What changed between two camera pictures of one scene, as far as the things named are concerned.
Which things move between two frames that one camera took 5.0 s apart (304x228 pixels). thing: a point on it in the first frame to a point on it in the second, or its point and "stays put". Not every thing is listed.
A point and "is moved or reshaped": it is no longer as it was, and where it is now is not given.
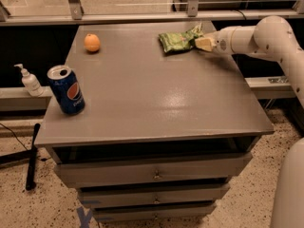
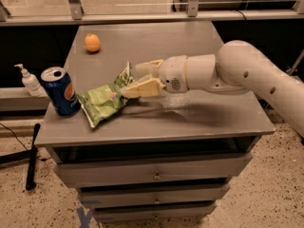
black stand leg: x=30 y=155 stays put
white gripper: x=222 y=42 to x=172 y=71
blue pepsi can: x=66 y=89 is moved or reshaped
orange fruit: x=91 y=42 stays put
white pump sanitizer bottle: x=30 y=82 stays put
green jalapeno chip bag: x=174 y=42 to x=102 y=102
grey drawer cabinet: x=161 y=134 stays put
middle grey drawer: x=131 y=196 stays put
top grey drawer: x=108 y=173 stays put
